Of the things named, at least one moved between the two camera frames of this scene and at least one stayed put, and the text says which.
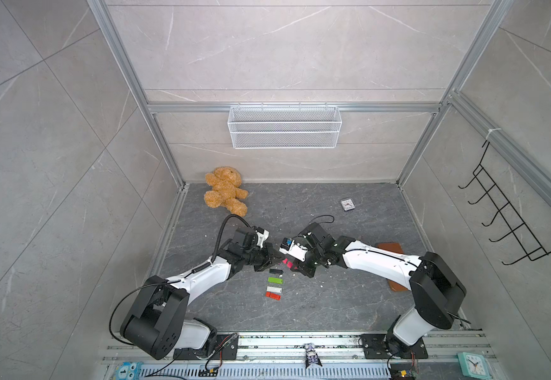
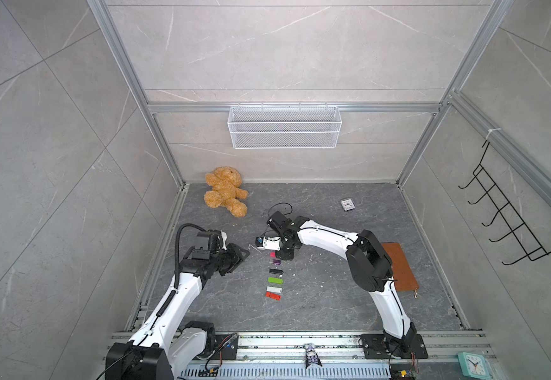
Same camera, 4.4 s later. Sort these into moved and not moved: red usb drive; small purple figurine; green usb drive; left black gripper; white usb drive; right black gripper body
Moved: right black gripper body; left black gripper
Not moved: red usb drive; small purple figurine; white usb drive; green usb drive
